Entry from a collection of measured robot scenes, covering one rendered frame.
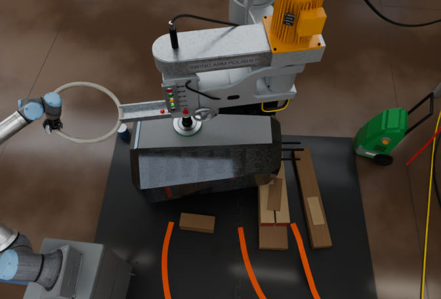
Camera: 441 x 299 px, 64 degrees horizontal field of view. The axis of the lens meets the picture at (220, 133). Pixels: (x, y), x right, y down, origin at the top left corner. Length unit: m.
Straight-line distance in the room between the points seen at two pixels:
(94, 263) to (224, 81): 1.39
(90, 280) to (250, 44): 1.70
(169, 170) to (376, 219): 1.93
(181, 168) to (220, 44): 1.08
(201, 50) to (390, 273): 2.46
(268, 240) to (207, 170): 0.86
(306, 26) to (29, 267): 1.92
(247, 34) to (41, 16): 3.58
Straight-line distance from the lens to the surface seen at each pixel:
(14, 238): 2.39
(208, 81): 2.24
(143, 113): 2.53
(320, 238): 3.25
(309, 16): 1.84
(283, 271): 3.21
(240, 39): 2.06
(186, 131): 2.64
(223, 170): 2.70
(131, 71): 4.21
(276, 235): 3.17
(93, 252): 2.48
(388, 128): 3.37
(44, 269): 2.29
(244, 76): 2.17
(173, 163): 2.69
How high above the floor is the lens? 3.15
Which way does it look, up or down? 61 degrees down
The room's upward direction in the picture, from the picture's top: straight up
